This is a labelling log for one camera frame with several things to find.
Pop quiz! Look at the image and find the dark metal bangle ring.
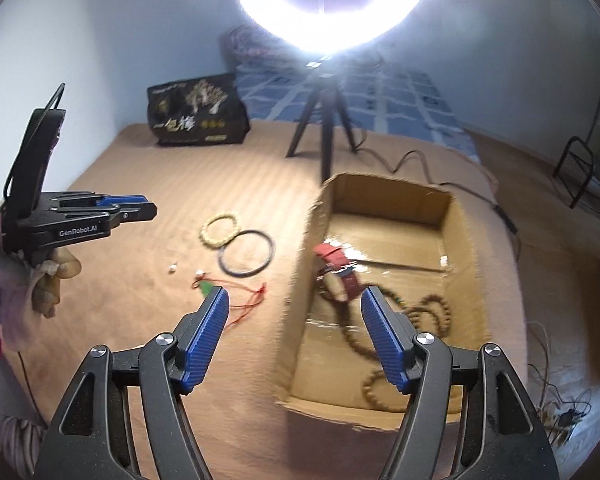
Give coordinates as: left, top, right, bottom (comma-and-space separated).
216, 228, 275, 279

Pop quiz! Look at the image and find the black printed gift bag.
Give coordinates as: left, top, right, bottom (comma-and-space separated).
146, 73, 251, 146

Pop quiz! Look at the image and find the black metal rack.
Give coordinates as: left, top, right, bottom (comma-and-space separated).
552, 136, 600, 209

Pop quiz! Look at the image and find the red strap wrist watch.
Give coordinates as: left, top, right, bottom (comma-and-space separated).
313, 243, 363, 302

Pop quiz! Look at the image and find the black power cable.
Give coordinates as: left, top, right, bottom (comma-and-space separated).
352, 129, 524, 261

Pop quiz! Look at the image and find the floor power strip with cables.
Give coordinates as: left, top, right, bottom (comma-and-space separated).
526, 320, 593, 450

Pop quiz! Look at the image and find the green pendant red cord necklace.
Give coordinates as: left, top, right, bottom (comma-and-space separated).
190, 268, 269, 328

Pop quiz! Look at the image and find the folded floral blanket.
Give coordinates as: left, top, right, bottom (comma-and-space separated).
222, 24, 304, 70

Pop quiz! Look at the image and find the pale yellow bead bracelet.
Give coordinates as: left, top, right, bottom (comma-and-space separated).
199, 212, 240, 248

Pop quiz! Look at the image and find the brown wooden bead necklace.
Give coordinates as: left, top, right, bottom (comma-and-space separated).
316, 278, 454, 413

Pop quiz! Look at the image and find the white-gloved left hand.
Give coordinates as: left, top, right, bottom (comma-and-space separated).
0, 248, 82, 351

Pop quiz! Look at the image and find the black light tripod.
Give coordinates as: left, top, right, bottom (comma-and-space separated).
286, 63, 358, 183

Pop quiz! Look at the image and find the brown cardboard box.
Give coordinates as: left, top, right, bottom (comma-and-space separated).
272, 174, 489, 431

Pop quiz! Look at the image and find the blue patterned bed quilt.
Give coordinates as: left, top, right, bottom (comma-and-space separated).
235, 61, 479, 162

